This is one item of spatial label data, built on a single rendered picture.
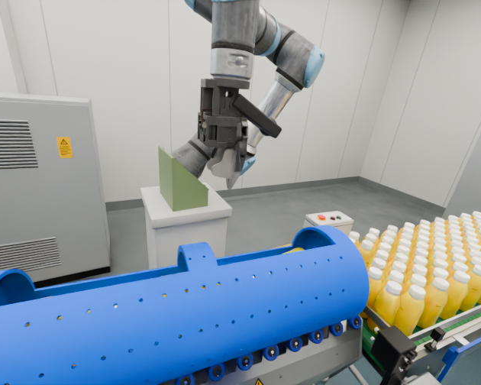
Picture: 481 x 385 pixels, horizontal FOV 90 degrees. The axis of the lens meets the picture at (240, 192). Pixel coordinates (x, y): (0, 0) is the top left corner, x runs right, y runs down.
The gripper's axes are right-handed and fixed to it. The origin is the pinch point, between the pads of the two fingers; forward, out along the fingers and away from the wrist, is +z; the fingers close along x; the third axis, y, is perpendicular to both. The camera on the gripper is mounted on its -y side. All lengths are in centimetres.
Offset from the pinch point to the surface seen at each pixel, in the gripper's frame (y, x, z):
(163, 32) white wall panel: -14, -284, -76
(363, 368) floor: -109, -14, 140
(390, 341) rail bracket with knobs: -42, 20, 40
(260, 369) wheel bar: -8, 11, 48
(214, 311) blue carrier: 6.1, 11.4, 23.1
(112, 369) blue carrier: 24.7, 13.7, 27.9
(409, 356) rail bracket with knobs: -45, 24, 42
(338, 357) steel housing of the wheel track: -35, 13, 54
